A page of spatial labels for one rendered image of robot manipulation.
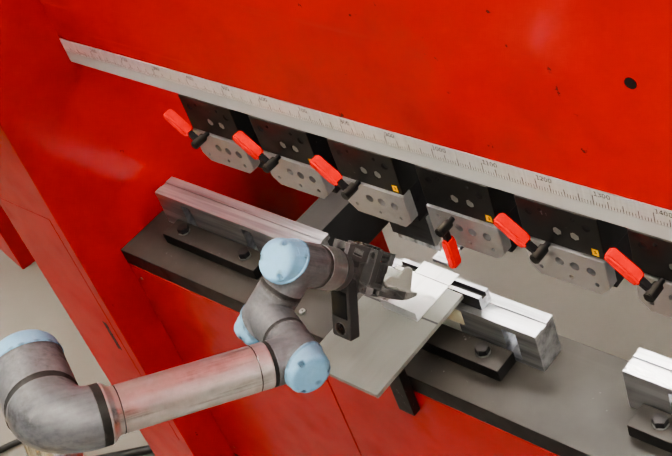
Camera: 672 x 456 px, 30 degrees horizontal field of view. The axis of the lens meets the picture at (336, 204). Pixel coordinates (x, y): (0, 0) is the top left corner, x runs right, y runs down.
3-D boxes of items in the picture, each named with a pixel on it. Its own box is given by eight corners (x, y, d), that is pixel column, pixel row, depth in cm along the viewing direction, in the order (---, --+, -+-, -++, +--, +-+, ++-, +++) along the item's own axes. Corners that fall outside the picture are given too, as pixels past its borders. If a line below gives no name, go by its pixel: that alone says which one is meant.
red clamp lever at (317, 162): (308, 161, 220) (349, 197, 220) (322, 146, 222) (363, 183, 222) (305, 165, 222) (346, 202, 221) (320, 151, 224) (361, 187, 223)
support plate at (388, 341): (304, 364, 230) (302, 361, 230) (390, 270, 243) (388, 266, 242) (378, 398, 219) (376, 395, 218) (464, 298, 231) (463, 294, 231)
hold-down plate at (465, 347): (376, 330, 248) (372, 320, 246) (393, 312, 250) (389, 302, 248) (500, 382, 229) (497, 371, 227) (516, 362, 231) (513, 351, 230)
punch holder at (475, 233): (436, 237, 218) (412, 166, 208) (464, 206, 222) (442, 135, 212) (506, 262, 208) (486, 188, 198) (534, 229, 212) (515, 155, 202)
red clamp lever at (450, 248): (446, 269, 214) (433, 228, 208) (460, 253, 216) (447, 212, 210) (455, 272, 213) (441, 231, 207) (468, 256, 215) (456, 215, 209)
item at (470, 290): (398, 278, 243) (394, 268, 241) (408, 268, 244) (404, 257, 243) (482, 310, 230) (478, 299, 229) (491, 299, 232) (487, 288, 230)
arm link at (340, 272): (327, 294, 208) (292, 280, 213) (344, 296, 211) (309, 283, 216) (340, 251, 207) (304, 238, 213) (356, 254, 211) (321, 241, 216)
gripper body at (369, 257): (399, 255, 220) (358, 246, 211) (385, 302, 220) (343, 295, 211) (367, 243, 225) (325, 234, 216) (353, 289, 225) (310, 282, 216)
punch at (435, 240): (396, 240, 235) (382, 203, 229) (402, 233, 236) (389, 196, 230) (438, 255, 228) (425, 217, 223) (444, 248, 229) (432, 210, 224)
